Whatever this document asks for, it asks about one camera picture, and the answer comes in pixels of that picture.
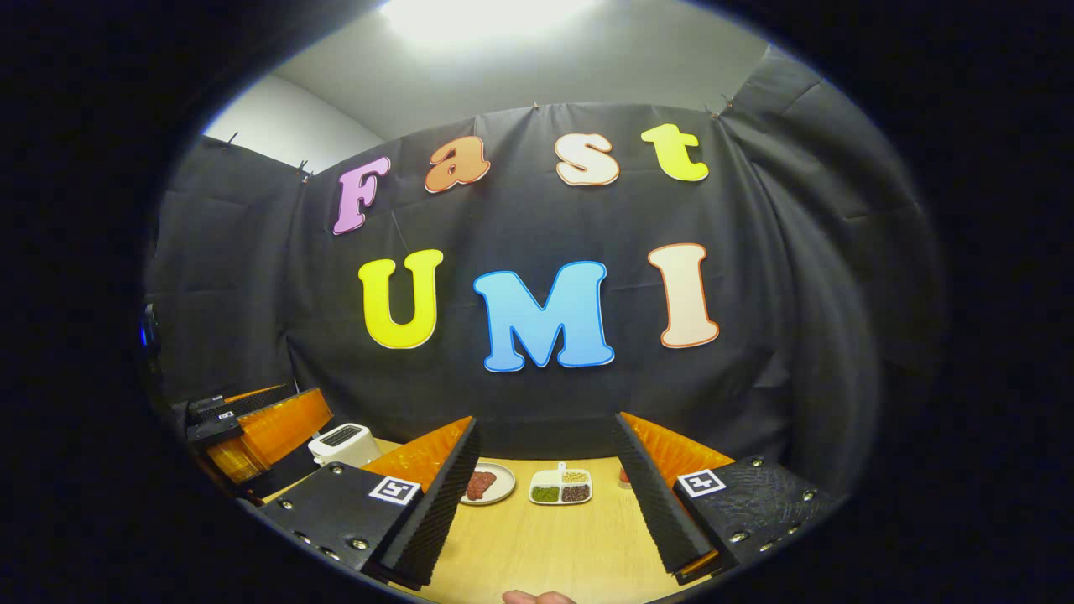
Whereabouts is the large ceiling light panel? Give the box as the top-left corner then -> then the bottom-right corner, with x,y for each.
381,0 -> 602,44

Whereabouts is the white toaster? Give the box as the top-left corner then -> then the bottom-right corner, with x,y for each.
307,423 -> 383,469

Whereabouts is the black backdrop cloth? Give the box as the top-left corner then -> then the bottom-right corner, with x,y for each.
144,46 -> 951,508

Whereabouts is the white round plate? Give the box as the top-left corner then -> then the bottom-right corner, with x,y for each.
459,461 -> 518,507

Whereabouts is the white divided dish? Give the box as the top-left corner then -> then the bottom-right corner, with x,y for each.
528,461 -> 594,507

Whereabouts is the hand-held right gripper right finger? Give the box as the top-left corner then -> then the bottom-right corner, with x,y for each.
610,411 -> 841,586

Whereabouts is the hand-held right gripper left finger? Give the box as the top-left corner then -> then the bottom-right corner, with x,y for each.
243,415 -> 482,587

